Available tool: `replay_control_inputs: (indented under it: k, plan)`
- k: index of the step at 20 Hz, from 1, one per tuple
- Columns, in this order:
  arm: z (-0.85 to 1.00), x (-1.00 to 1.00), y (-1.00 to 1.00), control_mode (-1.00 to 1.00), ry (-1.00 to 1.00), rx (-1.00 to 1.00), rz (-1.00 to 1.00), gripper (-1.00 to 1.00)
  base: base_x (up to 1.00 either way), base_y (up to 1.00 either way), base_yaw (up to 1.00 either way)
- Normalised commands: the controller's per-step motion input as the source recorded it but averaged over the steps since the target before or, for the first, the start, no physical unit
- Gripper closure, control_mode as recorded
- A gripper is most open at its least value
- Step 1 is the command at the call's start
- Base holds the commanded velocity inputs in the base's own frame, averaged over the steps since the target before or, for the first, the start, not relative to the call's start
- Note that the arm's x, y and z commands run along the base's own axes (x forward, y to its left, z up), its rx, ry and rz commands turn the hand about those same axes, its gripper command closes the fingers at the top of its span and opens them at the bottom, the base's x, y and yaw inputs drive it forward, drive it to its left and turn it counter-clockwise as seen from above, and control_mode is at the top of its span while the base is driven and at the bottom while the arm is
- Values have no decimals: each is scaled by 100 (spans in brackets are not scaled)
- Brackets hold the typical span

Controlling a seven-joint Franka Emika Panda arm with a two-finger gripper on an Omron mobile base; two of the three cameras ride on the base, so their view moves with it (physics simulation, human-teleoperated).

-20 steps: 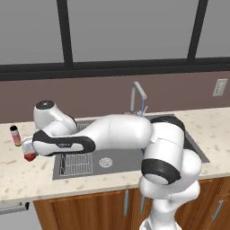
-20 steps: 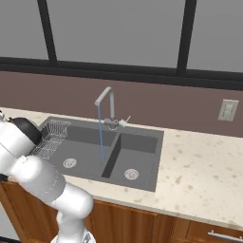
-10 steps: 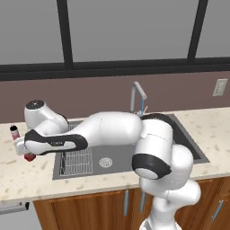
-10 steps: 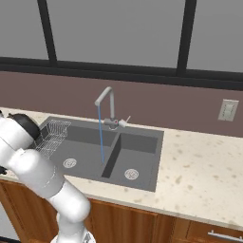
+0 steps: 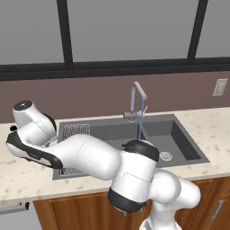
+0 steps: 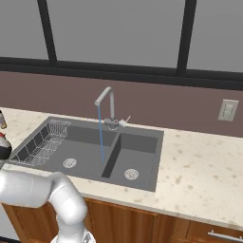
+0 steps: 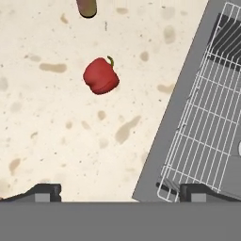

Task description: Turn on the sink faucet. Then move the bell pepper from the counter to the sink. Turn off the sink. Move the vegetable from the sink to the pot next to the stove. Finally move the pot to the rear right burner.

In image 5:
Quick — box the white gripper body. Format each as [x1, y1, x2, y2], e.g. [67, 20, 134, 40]
[44, 133, 59, 148]

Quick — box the grey metal faucet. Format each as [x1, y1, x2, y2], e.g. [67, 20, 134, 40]
[123, 81, 148, 122]

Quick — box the dark grey sink basin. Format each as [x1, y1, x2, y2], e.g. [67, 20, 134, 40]
[52, 113, 210, 181]

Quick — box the wooden cupboard door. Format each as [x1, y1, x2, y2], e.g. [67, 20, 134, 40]
[208, 179, 230, 230]
[176, 177, 226, 230]
[32, 191, 155, 230]

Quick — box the grey dishwasher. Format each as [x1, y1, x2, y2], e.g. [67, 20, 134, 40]
[0, 200, 43, 230]

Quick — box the blue water stream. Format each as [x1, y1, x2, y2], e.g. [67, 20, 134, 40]
[137, 98, 146, 142]

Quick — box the black framed window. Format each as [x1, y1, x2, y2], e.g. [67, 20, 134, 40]
[0, 0, 230, 82]

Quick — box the grey dishwasher handle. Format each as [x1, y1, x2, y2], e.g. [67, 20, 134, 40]
[0, 201, 31, 216]

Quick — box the white wall outlet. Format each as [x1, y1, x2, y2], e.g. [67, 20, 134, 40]
[212, 78, 229, 98]

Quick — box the grey cupboard handle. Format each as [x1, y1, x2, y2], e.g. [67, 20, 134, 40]
[211, 199, 225, 223]

